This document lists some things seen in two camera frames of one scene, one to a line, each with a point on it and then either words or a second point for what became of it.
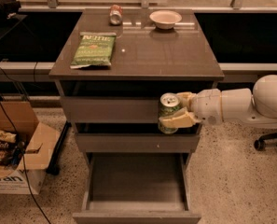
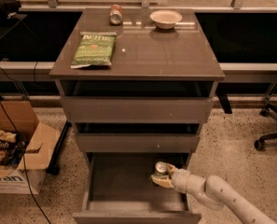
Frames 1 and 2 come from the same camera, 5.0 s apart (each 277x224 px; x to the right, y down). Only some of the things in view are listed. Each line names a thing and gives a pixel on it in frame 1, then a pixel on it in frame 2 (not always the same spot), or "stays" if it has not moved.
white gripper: x=207 y=105 → x=179 y=179
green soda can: x=169 y=104 → x=160 y=168
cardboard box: x=42 y=146 stays
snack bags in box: x=6 y=150 stays
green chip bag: x=93 y=49 stays
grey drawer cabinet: x=110 y=68 stays
